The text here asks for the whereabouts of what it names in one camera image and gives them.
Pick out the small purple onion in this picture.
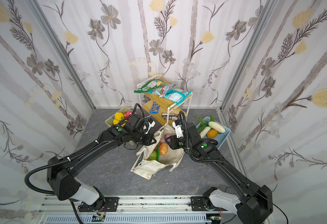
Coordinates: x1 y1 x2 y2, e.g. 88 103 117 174
164 134 171 140

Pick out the orange potato vegetable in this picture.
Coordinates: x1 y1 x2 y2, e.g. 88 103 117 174
159 142 168 155

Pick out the green cabbage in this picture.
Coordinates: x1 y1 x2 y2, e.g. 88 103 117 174
147 151 157 161

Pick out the cream canvas grocery bag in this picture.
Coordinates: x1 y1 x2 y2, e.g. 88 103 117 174
130 124 184 180

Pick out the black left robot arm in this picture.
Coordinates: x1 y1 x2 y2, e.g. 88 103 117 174
24 104 157 212

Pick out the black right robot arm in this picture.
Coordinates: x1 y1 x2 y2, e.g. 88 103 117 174
165 112 276 224

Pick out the teal white snack bag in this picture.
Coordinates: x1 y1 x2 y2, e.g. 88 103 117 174
164 88 191 104

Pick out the teal red snack bag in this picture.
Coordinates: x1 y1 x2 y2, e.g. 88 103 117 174
152 83 177 97

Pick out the green snack bag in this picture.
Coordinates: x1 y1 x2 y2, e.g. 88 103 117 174
134 79 163 93

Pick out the brown chocolate bar wrapper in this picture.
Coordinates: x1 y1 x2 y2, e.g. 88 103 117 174
162 113 179 120

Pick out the pink wrinkled round fruit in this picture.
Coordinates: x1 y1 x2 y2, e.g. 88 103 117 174
125 111 133 118

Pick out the blue candy packet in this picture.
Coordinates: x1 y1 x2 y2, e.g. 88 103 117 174
149 102 160 114

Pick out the white shelf rack with wood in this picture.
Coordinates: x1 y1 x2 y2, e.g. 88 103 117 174
136 73 193 127

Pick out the green leafy vegetable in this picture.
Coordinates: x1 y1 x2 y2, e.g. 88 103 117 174
197 115 215 133

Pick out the yellow wrinkled bell pepper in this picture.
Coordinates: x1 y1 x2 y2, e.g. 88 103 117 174
114 112 125 121

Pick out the yellow mango left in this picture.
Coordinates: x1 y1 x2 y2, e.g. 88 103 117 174
113 119 120 125

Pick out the pale green perforated fruit basket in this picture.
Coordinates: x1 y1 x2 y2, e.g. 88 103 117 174
105 106 137 146

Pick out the white radish vegetable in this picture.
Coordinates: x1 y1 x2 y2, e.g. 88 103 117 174
208 121 226 133

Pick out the light blue vegetable basket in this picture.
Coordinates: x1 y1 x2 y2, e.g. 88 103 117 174
196 120 231 149

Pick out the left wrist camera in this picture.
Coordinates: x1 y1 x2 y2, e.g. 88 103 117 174
129 113 156 133

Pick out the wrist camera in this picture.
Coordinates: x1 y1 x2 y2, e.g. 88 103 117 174
172 120 184 139
129 113 156 133

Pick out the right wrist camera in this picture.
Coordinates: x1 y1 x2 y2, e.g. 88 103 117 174
172 120 184 139

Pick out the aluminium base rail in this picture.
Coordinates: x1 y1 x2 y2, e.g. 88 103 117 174
34 195 241 224

